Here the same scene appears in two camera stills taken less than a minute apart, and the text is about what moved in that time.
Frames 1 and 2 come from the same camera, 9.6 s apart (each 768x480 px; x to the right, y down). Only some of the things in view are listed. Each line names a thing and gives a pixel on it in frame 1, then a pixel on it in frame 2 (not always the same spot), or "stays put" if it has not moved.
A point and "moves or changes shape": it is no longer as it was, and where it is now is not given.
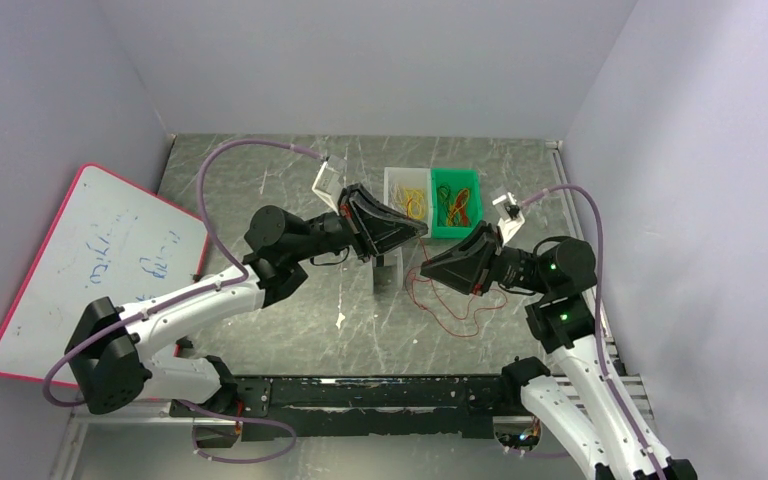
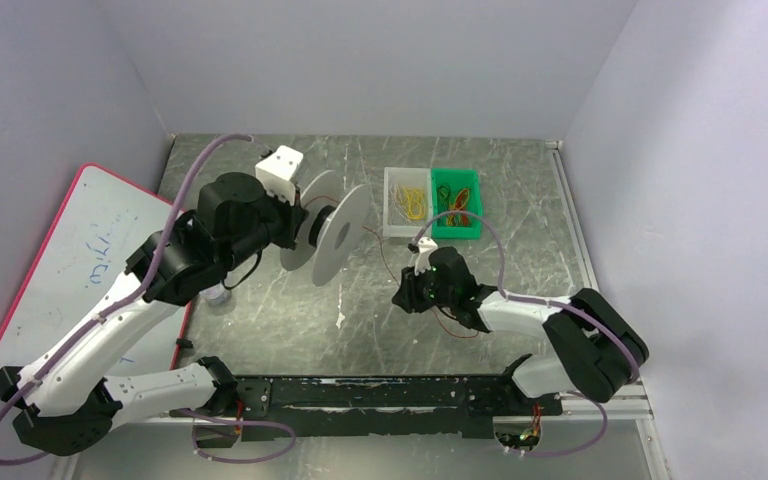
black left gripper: x=351 y=221 to x=297 y=221
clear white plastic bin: x=408 y=191 stays put
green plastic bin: x=456 y=202 stays put
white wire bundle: x=397 y=196 stays put
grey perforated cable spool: x=388 y=272 moves or changes shape
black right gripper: x=491 y=260 to x=414 y=292
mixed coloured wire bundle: x=453 y=210 stays put
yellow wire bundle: x=414 y=203 stays put
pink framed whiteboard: x=112 y=238 stays put
